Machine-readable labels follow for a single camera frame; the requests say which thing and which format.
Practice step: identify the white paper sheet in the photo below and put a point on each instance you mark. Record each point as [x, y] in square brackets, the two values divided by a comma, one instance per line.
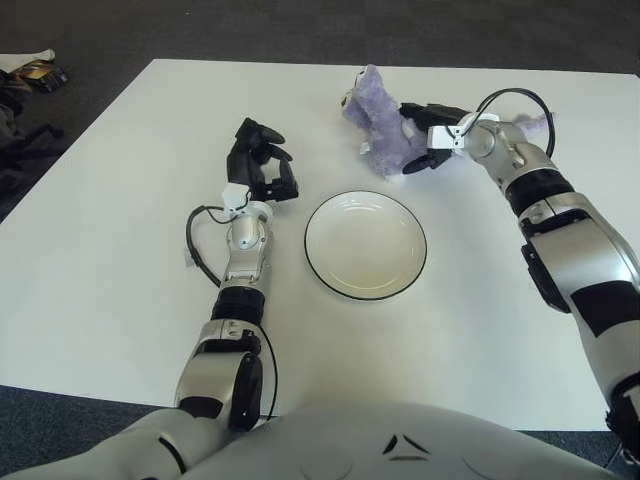
[25, 60]

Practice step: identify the black chair base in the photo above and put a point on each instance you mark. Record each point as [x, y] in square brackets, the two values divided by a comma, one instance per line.
[45, 133]

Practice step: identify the grey robot torso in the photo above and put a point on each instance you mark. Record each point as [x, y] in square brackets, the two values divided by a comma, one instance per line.
[350, 440]

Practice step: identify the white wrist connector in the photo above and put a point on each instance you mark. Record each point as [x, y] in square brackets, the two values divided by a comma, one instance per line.
[234, 192]
[440, 136]

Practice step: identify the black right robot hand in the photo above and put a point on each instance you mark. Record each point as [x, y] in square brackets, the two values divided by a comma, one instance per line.
[435, 112]

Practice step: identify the white plate with black rim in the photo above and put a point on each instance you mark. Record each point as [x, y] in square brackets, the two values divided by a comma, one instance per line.
[365, 250]

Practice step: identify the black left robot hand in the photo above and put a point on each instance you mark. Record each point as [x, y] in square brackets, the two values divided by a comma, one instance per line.
[245, 165]

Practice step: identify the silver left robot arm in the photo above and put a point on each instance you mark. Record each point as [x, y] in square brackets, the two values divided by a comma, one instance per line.
[245, 260]

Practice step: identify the purple plush doll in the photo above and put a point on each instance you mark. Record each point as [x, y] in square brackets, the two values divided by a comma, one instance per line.
[380, 130]

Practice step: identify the white left wrist connector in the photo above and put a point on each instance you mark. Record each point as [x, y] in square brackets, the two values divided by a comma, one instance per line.
[234, 192]

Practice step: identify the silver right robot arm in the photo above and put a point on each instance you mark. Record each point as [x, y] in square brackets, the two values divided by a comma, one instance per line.
[565, 240]

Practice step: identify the white right wrist connector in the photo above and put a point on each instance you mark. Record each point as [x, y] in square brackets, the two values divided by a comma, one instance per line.
[440, 136]

